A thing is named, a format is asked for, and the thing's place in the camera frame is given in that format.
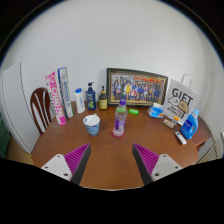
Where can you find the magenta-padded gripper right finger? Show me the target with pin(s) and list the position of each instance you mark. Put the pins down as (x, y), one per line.
(146, 160)

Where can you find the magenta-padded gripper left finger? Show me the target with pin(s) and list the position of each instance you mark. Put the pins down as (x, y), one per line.
(78, 158)

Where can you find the blue white paper cup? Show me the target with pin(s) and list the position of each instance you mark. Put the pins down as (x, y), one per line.
(92, 126)

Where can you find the flat round red coaster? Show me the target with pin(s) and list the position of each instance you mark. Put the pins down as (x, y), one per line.
(117, 134)

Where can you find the white remote control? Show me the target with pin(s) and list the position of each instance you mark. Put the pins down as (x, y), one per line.
(180, 138)

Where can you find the small orange-topped box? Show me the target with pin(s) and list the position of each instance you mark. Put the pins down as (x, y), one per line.
(170, 122)

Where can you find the clear purple-capped drink bottle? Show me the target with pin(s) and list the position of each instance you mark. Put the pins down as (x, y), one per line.
(120, 117)

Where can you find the blue white tissue pack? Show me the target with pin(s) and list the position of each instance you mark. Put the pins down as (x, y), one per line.
(156, 110)

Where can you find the blue detergent bottle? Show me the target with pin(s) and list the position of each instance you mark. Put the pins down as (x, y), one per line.
(189, 126)

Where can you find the white bottle with blue cap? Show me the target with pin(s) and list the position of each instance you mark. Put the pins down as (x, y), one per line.
(80, 100)

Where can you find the dark blue pump bottle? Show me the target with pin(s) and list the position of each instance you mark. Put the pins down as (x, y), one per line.
(90, 98)

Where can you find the pink tall tube box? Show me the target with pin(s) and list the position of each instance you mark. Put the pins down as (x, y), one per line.
(55, 100)

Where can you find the dark wooden chair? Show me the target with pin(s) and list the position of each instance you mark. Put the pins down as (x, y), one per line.
(40, 108)

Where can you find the dark brown yellow-labelled bottle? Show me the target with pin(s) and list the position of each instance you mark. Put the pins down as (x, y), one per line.
(103, 99)

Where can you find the white paper gift bag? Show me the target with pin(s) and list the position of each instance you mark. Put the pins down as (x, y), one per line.
(180, 101)

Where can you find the blue white tall tube box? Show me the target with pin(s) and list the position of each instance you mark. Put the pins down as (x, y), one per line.
(65, 91)

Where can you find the framed group photograph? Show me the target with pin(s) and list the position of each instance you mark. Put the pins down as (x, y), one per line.
(136, 87)

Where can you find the white refrigerator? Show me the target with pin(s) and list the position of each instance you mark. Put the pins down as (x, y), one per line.
(16, 106)

